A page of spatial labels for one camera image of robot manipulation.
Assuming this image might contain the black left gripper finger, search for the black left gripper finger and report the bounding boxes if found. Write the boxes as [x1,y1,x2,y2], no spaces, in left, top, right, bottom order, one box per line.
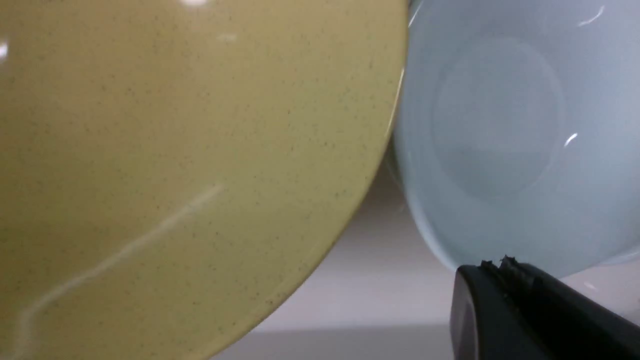
[449,256,640,360]

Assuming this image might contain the white square sauce dish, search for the white square sauce dish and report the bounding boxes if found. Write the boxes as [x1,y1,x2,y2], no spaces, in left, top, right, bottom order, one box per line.
[394,0,640,277]

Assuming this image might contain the yellow speckled noodle bowl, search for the yellow speckled noodle bowl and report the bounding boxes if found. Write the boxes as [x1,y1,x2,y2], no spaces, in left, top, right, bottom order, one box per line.
[0,0,409,360]

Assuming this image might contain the large white plastic tub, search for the large white plastic tub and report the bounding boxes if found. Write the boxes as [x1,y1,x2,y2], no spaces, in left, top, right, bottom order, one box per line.
[215,164,454,360]

